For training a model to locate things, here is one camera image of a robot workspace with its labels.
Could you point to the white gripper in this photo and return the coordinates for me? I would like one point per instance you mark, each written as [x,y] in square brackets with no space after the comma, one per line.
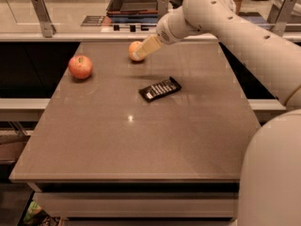
[165,30]

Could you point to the orange fruit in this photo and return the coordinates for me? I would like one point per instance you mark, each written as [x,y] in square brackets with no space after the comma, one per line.
[131,51]

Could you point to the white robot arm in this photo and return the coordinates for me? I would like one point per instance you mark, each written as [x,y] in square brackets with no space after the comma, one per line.
[270,183]

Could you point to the grey open tray bin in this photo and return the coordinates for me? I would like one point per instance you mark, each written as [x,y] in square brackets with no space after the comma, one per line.
[132,7]

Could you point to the black snack bar wrapper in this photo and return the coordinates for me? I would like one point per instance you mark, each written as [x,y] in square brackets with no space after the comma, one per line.
[160,89]

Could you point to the red apple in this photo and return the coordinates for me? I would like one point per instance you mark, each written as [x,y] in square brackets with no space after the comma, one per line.
[80,67]

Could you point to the grey table drawer front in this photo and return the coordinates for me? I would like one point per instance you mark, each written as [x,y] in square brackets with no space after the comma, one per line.
[138,205]

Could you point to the green bag under table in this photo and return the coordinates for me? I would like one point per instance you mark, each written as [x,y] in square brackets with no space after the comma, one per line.
[31,213]

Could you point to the middle metal glass bracket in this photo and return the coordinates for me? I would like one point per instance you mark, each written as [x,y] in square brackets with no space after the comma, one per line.
[162,8]

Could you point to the metal glass bracket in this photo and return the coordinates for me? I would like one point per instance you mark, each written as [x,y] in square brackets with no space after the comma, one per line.
[278,17]
[162,8]
[46,25]

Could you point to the left metal glass bracket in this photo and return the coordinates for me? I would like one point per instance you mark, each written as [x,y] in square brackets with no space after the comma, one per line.
[46,25]

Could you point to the right metal glass bracket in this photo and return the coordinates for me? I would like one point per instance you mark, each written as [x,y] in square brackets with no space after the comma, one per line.
[278,17]

